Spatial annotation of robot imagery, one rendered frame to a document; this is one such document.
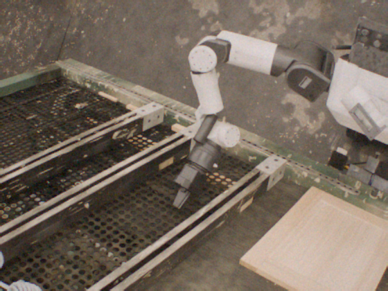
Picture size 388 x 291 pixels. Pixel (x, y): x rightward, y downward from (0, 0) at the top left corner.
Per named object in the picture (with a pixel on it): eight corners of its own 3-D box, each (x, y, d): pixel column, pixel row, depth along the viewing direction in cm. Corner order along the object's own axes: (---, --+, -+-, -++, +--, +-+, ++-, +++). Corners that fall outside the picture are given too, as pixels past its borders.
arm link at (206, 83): (195, 109, 131) (177, 48, 122) (204, 95, 139) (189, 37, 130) (229, 107, 127) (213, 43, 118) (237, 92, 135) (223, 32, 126)
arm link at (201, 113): (216, 133, 145) (206, 95, 139) (235, 138, 139) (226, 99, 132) (201, 142, 142) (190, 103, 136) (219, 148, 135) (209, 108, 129)
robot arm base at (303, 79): (289, 65, 130) (296, 34, 122) (330, 77, 128) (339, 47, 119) (280, 94, 120) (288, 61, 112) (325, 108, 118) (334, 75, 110)
